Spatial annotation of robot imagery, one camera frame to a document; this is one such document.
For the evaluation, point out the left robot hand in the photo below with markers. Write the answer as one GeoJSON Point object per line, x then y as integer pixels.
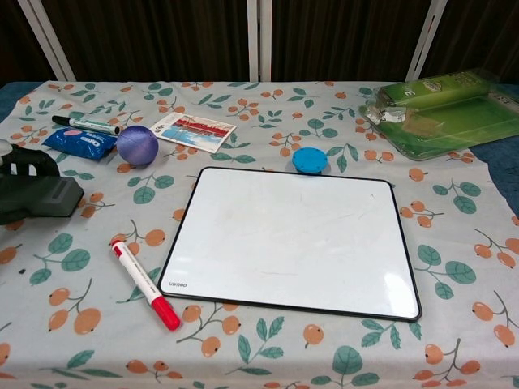
{"type": "Point", "coordinates": [34, 164]}

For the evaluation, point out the grey whiteboard eraser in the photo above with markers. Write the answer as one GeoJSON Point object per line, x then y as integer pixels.
{"type": "Point", "coordinates": [52, 198]}

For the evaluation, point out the red whiteboard marker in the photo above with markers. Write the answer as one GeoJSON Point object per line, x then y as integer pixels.
{"type": "Point", "coordinates": [142, 283]}

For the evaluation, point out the white dry-erase board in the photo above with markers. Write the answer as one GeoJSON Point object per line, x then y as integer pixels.
{"type": "Point", "coordinates": [292, 243]}

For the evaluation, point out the blue Oreo packet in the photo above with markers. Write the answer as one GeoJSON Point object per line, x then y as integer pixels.
{"type": "Point", "coordinates": [79, 144]}

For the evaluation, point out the black and green marker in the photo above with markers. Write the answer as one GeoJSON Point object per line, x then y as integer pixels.
{"type": "Point", "coordinates": [87, 125]}

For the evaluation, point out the purple ball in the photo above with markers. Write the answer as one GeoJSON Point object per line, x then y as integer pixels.
{"type": "Point", "coordinates": [138, 146]}

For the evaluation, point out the picture postcard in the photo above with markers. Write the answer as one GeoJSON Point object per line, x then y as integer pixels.
{"type": "Point", "coordinates": [194, 133]}

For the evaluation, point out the black pleated curtain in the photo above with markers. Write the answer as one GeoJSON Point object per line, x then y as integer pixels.
{"type": "Point", "coordinates": [162, 36]}

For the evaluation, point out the blue round disc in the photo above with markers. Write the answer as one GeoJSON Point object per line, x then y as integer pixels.
{"type": "Point", "coordinates": [308, 162]}

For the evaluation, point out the floral tablecloth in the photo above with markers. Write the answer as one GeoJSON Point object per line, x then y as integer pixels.
{"type": "Point", "coordinates": [284, 356]}

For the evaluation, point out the green plastic blister package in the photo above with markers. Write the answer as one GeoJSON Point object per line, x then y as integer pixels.
{"type": "Point", "coordinates": [446, 117]}

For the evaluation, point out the white metal frame post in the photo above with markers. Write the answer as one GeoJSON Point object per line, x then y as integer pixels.
{"type": "Point", "coordinates": [259, 40]}
{"type": "Point", "coordinates": [425, 40]}
{"type": "Point", "coordinates": [48, 40]}

